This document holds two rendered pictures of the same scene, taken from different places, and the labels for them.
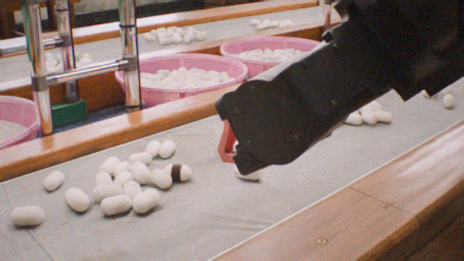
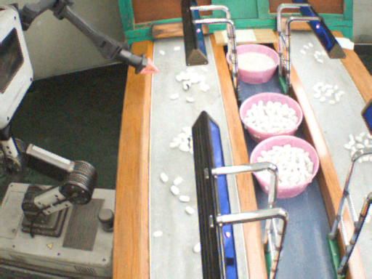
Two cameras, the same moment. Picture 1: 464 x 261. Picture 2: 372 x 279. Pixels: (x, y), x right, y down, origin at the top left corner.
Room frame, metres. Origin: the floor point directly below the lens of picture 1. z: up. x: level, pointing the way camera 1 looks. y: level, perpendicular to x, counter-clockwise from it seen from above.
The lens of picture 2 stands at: (1.71, -1.13, 1.89)
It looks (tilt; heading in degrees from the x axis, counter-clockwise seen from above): 41 degrees down; 135
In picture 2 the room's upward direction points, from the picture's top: 8 degrees counter-clockwise
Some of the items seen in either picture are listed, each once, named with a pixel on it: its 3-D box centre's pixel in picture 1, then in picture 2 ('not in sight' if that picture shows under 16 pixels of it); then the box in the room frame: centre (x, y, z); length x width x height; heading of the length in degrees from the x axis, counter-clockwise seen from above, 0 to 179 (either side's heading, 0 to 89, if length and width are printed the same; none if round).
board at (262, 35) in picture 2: not in sight; (245, 36); (0.54, 0.59, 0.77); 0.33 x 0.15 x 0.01; 42
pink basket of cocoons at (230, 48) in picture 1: (275, 67); (285, 169); (1.17, -0.11, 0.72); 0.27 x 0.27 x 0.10
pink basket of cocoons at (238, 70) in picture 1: (182, 91); (272, 120); (0.99, 0.10, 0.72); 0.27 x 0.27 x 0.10
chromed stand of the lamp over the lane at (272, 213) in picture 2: not in sight; (245, 241); (1.31, -0.55, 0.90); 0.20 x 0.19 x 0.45; 132
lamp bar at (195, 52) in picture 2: not in sight; (191, 22); (0.60, 0.11, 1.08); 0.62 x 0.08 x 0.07; 132
